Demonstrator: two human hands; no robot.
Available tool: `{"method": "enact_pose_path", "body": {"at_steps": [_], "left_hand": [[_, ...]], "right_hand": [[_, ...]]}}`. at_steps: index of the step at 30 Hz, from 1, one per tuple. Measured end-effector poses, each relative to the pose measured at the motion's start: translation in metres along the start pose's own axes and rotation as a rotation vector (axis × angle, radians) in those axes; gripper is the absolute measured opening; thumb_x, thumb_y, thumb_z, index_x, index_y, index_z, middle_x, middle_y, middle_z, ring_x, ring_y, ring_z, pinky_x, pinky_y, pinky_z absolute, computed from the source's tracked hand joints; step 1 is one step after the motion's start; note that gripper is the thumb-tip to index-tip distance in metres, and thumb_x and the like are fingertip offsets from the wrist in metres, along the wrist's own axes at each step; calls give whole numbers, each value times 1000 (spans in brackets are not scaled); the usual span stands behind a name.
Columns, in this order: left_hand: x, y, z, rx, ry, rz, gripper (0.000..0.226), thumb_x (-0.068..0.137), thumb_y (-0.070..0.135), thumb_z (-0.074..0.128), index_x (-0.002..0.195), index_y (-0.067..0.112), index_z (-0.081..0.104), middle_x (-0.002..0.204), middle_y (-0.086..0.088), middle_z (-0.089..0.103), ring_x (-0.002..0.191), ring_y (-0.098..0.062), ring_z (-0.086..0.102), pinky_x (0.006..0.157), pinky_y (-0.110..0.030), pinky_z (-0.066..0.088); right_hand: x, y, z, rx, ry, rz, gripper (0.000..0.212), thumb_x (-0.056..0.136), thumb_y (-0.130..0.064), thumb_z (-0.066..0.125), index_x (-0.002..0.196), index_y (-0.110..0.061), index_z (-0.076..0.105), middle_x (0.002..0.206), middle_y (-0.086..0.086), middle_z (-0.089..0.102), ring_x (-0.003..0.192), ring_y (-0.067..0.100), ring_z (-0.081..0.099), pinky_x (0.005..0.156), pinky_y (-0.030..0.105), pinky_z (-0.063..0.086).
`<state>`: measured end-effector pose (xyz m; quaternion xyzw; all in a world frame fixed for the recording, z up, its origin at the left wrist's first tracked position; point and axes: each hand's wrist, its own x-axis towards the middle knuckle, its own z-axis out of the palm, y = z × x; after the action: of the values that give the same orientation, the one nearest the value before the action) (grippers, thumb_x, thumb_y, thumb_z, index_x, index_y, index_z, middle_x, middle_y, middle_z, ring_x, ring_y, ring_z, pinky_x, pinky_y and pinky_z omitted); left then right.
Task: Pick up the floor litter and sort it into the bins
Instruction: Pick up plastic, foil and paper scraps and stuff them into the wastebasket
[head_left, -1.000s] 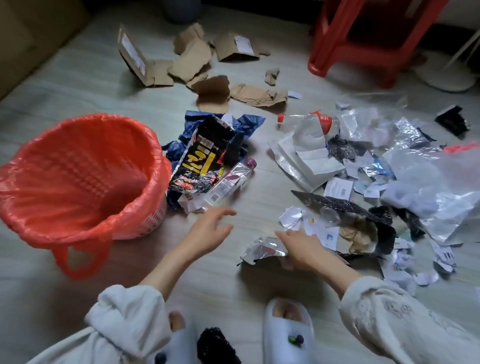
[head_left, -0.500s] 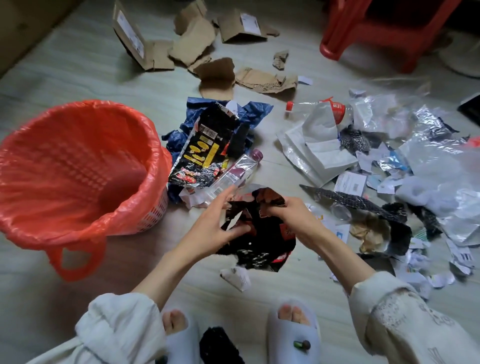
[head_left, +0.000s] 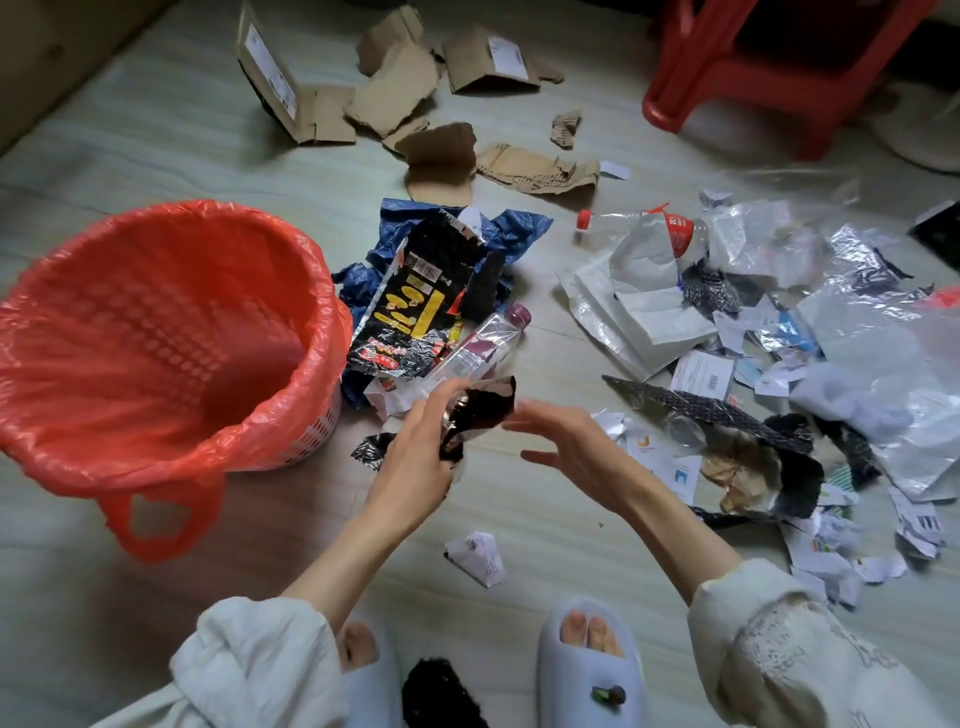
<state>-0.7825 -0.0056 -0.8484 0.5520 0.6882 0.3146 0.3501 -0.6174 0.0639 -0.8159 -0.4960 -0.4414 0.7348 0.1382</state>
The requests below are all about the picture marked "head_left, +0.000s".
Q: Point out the person's left hand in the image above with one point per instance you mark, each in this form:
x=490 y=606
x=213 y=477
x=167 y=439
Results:
x=412 y=472

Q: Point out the person's right hand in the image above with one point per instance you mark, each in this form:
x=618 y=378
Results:
x=592 y=465

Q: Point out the black shiny wrapper piece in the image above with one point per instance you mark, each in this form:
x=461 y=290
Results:
x=484 y=409

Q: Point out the white paper wad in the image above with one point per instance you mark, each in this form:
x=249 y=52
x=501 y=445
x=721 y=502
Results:
x=476 y=559

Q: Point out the black patterned plastic piece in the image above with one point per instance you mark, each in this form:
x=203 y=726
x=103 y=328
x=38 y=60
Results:
x=851 y=450
x=709 y=289
x=712 y=409

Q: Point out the white bubble padded envelope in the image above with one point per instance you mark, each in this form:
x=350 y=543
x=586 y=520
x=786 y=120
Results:
x=600 y=330

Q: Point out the tan paper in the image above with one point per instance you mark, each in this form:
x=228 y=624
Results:
x=739 y=476

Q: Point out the clear bottle purple cap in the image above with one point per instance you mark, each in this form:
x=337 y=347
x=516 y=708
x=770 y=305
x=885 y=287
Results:
x=487 y=345

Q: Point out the black yellow snack wrapper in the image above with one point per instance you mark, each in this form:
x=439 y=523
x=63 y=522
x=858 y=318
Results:
x=409 y=315

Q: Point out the black plastic sheet piece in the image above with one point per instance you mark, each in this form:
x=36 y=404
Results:
x=480 y=289

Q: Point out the white poly mailer bag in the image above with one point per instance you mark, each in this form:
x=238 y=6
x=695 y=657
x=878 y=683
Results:
x=645 y=255

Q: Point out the pile of white paper scraps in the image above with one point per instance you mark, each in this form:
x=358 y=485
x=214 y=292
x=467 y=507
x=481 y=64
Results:
x=814 y=555

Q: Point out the blue white torn packet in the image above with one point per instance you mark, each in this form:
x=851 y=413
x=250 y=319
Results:
x=796 y=334

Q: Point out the white foam block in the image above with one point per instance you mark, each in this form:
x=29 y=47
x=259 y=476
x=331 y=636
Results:
x=825 y=390

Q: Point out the blue plastic bag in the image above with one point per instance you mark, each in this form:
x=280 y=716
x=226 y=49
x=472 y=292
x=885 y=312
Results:
x=517 y=229

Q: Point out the clear bottle red label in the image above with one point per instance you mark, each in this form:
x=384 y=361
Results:
x=679 y=232

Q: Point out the rounded white paper bit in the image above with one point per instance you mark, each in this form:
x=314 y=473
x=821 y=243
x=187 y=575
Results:
x=472 y=220

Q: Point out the clear crinkled plastic bag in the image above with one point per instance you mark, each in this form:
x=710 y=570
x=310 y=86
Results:
x=772 y=240

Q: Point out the waste basket with red bag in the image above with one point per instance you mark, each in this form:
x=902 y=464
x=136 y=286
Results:
x=150 y=337

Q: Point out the white rectangular paper slip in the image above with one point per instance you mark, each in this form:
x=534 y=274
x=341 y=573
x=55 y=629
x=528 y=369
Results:
x=615 y=170

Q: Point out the silver foil wrapper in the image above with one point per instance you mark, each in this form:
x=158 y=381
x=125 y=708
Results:
x=862 y=259

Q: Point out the torn cardboard pieces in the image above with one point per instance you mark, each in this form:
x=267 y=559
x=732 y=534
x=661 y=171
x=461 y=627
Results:
x=394 y=90

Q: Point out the person's left forearm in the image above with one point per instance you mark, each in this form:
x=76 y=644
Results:
x=345 y=562

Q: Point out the person's right foot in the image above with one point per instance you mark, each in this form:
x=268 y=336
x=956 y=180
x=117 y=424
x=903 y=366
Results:
x=589 y=634

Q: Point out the person's foot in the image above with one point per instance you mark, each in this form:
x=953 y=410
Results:
x=356 y=645
x=589 y=634

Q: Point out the person's left foot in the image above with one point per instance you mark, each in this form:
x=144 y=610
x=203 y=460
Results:
x=356 y=645

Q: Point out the person's white left sleeve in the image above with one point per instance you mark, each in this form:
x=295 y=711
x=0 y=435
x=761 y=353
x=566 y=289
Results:
x=247 y=667

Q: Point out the person's printed right sleeve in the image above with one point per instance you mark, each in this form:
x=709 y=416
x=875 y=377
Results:
x=787 y=660

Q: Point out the light blue right slipper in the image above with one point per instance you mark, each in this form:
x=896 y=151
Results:
x=570 y=675

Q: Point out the light blue slipper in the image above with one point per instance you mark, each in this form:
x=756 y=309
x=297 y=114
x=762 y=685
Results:
x=375 y=697
x=570 y=675

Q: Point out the light blue left slipper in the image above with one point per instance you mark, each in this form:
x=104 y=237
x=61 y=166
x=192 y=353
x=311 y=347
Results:
x=375 y=697

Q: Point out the red plastic stool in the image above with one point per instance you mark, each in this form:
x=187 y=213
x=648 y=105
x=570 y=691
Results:
x=720 y=75

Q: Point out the white round stand base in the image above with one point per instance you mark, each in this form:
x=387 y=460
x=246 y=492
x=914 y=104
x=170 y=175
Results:
x=926 y=139

